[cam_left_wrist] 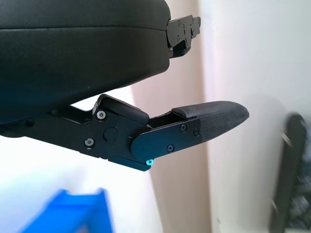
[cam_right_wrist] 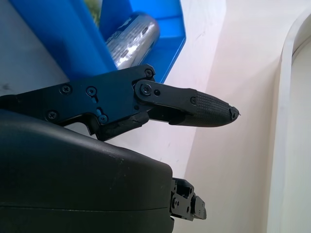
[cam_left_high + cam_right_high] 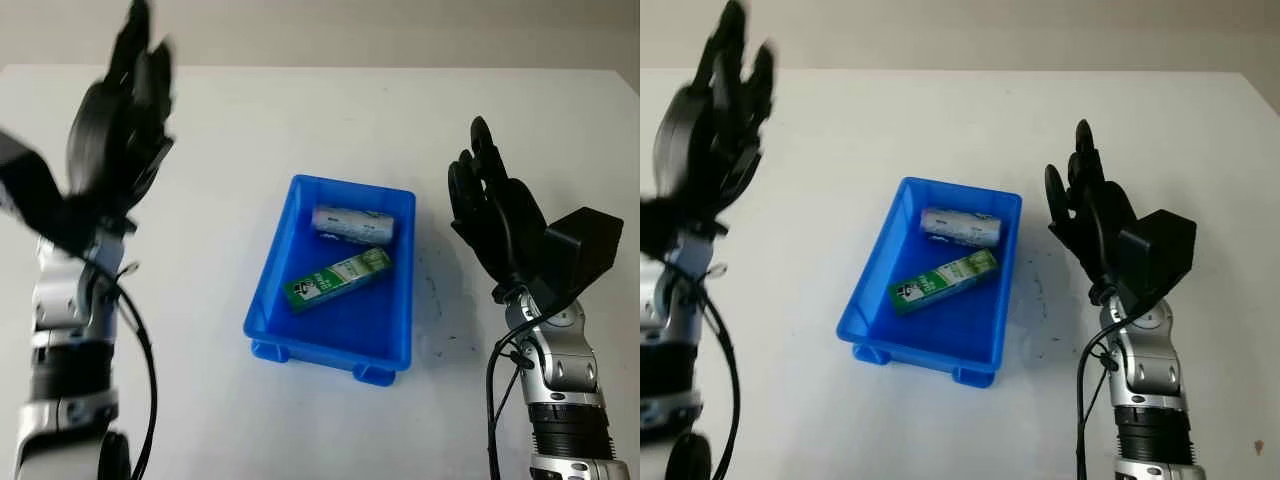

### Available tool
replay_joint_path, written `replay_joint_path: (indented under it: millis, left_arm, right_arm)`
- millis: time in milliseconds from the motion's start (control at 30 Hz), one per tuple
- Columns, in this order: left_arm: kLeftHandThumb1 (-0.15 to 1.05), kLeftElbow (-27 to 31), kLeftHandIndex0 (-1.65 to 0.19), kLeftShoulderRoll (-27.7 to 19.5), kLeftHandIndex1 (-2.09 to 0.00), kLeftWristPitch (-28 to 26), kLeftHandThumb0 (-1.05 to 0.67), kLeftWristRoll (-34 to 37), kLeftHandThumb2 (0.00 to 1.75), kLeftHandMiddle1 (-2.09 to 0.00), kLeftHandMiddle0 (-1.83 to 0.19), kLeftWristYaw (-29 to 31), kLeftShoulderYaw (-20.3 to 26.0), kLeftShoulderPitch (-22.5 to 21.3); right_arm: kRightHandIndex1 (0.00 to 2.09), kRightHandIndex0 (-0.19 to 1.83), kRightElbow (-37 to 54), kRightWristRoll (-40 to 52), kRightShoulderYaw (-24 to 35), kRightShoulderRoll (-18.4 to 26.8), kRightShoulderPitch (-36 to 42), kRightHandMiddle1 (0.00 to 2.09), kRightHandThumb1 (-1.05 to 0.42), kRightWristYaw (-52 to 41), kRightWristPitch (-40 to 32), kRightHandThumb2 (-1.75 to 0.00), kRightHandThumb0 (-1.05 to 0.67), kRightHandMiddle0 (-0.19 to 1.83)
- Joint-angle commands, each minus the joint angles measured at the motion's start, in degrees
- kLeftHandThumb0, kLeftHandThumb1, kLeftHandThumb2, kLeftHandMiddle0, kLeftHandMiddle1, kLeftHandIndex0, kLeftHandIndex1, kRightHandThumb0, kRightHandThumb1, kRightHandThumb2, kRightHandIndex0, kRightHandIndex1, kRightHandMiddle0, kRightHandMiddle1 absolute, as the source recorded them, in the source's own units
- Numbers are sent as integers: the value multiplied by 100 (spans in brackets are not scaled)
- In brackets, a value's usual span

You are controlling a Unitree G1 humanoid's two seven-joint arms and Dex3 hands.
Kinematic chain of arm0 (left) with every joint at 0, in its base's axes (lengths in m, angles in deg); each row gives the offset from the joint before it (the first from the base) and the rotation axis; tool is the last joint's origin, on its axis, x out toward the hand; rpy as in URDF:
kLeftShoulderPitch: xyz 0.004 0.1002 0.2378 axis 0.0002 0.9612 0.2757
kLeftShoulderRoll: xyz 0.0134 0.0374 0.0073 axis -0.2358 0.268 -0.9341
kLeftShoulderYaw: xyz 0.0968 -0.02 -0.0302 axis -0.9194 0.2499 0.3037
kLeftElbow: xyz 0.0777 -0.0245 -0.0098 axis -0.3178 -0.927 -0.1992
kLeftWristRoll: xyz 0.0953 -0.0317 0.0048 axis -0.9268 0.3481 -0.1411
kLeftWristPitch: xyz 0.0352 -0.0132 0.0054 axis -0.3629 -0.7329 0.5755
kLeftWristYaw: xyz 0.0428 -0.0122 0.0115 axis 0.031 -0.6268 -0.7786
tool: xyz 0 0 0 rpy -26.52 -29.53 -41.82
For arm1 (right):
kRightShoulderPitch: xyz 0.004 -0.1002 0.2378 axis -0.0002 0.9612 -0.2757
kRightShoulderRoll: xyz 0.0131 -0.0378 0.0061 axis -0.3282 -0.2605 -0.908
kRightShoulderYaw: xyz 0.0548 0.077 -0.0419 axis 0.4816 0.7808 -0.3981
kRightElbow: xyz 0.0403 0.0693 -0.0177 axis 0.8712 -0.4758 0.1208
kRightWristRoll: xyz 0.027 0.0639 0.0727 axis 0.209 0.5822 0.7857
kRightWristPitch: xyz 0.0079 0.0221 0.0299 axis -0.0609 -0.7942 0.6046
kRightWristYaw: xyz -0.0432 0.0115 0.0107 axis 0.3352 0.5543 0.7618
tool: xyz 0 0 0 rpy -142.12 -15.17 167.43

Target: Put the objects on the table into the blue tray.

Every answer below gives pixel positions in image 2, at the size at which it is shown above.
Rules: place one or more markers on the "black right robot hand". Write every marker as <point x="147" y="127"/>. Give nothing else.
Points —
<point x="73" y="174"/>

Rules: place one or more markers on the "white curved panel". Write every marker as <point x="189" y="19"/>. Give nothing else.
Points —
<point x="289" y="145"/>

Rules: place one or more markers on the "blue plastic tray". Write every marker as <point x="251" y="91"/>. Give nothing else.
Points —
<point x="73" y="41"/>

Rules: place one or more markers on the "silver purple bag roll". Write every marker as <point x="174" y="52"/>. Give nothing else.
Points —
<point x="133" y="41"/>

